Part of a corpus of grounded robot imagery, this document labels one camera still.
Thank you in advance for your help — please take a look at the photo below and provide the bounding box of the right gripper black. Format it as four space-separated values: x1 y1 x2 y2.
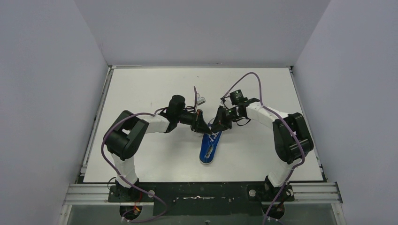
211 105 243 133

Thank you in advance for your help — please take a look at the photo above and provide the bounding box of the white shoelace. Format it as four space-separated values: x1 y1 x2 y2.
202 132 222 150

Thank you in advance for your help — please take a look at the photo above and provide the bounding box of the blue canvas sneaker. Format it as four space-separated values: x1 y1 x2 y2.
199 131 222 165

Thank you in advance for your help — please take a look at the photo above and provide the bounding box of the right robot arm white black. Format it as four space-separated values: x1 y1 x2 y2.
211 90 314 200

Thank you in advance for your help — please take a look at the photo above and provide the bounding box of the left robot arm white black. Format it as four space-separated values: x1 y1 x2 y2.
101 95 212 200

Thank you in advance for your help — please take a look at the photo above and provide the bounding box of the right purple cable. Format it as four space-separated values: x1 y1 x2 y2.
221 72 307 225

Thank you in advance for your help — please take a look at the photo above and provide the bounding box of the purple cable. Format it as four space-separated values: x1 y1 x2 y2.
101 86 199 224
221 72 307 225

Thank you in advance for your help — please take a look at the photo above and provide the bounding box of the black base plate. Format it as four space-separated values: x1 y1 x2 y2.
108 181 295 220

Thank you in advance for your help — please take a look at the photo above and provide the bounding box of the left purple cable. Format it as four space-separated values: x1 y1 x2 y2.
101 86 199 224

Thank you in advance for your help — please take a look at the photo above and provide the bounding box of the right side aluminium rail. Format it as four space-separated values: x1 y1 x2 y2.
287 66 325 175

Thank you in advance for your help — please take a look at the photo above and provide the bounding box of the aluminium rail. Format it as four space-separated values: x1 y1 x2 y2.
287 66 325 175
62 183 343 206
79 66 115 176

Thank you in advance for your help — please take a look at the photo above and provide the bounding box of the aluminium front rail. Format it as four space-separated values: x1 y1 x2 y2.
62 183 343 206

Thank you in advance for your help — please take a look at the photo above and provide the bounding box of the left side aluminium rail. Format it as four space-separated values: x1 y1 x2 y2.
79 66 115 176

